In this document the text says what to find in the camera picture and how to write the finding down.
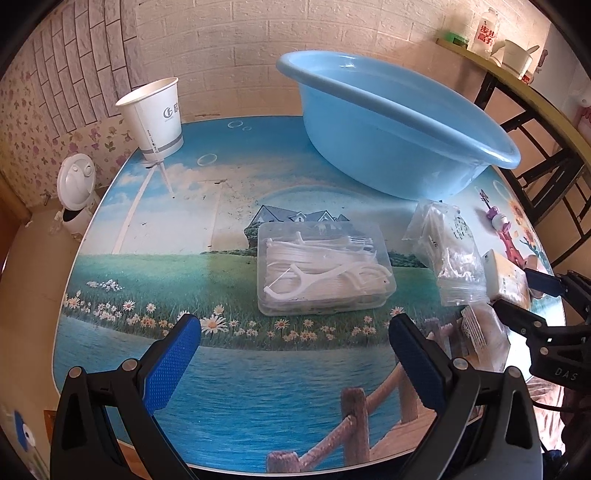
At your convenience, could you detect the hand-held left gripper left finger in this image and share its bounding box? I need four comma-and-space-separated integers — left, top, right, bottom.
50, 314, 202, 480

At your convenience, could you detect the clear box of floss picks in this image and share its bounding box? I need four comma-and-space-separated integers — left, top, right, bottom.
257, 222, 398, 317

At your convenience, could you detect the white lidded floor appliance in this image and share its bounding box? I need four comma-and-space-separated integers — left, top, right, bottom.
55, 153, 100, 239

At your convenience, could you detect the clear toothpick bag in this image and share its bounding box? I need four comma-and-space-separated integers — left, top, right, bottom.
459, 302, 511, 370

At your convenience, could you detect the clear bottle with red print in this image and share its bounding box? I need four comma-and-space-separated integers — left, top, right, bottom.
475, 10, 498, 59

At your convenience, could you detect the white paper cup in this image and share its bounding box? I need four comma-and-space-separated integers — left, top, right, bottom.
115, 77, 184, 163

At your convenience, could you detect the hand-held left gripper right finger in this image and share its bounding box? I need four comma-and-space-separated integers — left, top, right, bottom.
389, 314, 543, 480

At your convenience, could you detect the blue plastic basin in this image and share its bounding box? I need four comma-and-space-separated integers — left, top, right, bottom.
276, 50, 522, 201

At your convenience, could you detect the clear bag of cotton swabs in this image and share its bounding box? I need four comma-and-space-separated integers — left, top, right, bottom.
403, 200, 490, 308

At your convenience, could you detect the yellow top folding table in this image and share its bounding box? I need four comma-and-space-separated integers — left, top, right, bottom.
436, 38, 591, 268

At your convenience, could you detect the small white cardboard box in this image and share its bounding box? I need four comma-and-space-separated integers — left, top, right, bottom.
481, 249, 532, 308

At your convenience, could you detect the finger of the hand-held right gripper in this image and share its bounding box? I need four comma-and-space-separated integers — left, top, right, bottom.
491, 298, 561, 348
525, 268, 591, 319

